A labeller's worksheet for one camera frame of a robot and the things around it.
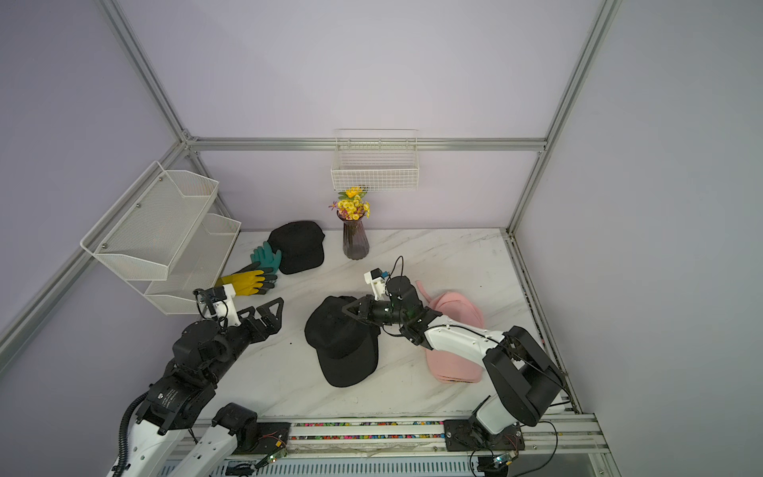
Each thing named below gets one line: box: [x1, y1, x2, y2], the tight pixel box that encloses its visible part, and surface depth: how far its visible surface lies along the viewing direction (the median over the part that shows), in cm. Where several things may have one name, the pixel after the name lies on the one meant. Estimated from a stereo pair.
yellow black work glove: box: [214, 261, 279, 297], surface depth 104 cm
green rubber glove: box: [250, 240, 283, 275], surface depth 112 cm
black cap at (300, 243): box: [267, 220, 325, 275], surface depth 114 cm
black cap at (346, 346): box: [304, 296, 382, 388], surface depth 81 cm
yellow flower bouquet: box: [327, 186, 372, 221], surface depth 97 cm
